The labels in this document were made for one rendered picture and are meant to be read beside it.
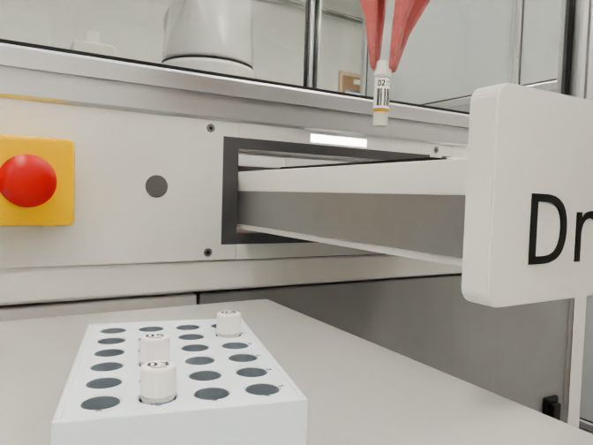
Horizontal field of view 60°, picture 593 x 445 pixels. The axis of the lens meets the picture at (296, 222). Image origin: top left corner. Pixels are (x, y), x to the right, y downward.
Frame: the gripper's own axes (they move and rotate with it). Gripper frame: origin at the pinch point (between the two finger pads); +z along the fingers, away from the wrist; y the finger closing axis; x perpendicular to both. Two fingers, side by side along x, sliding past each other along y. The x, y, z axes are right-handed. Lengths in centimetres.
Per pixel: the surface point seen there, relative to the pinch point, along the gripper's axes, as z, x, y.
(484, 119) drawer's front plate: 5.9, 10.4, -6.8
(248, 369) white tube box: 18.1, 16.9, 1.7
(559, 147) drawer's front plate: 6.5, 7.2, -10.8
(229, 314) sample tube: 16.8, 13.2, 4.3
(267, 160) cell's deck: 4, -49, 26
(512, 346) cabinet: 30, -51, -17
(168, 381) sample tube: 17.5, 21.3, 2.9
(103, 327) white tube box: 18.5, 14.0, 11.1
